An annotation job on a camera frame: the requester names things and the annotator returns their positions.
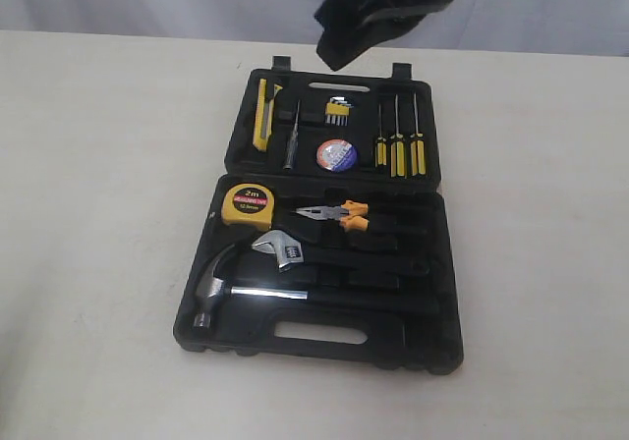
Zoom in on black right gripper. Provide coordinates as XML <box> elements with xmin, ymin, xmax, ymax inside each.
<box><xmin>314</xmin><ymin>0</ymin><xmax>453</xmax><ymax>71</ymax></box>

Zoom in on yellow black utility knife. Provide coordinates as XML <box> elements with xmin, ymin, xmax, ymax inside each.
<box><xmin>252</xmin><ymin>79</ymin><xmax>283</xmax><ymax>152</ymax></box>

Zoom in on black electrical tape roll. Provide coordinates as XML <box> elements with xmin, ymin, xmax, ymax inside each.
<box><xmin>315</xmin><ymin>138</ymin><xmax>358</xmax><ymax>173</ymax></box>

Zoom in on pliers orange black handles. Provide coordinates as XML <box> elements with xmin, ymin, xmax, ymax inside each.
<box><xmin>294</xmin><ymin>199</ymin><xmax>429</xmax><ymax>238</ymax></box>

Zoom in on yellow 2m tape measure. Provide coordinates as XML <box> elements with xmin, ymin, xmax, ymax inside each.
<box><xmin>207</xmin><ymin>182</ymin><xmax>276</xmax><ymax>231</ymax></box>

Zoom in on black plastic tool case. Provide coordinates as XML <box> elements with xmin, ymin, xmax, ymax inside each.
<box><xmin>173</xmin><ymin>57</ymin><xmax>464</xmax><ymax>375</ymax></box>

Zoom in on yellow hex key set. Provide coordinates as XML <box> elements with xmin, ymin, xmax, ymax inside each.
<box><xmin>324</xmin><ymin>96</ymin><xmax>353</xmax><ymax>127</ymax></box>

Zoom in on short yellow black screwdriver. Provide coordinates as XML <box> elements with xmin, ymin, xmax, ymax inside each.
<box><xmin>374</xmin><ymin>103</ymin><xmax>387</xmax><ymax>169</ymax></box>

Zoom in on clear test pen screwdriver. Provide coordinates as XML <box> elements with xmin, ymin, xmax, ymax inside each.
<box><xmin>283</xmin><ymin>101</ymin><xmax>301</xmax><ymax>170</ymax></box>

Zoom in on middle yellow black screwdriver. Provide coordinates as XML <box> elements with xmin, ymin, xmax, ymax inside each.
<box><xmin>390</xmin><ymin>95</ymin><xmax>407</xmax><ymax>178</ymax></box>

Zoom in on right yellow black screwdriver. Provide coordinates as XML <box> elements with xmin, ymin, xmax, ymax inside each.
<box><xmin>410</xmin><ymin>94</ymin><xmax>427</xmax><ymax>176</ymax></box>

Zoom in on adjustable wrench black handle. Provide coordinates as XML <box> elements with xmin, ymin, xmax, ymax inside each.
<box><xmin>251</xmin><ymin>230</ymin><xmax>429</xmax><ymax>277</ymax></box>

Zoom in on steel claw hammer black handle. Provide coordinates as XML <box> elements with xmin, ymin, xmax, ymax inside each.
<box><xmin>193</xmin><ymin>245</ymin><xmax>439</xmax><ymax>330</ymax></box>

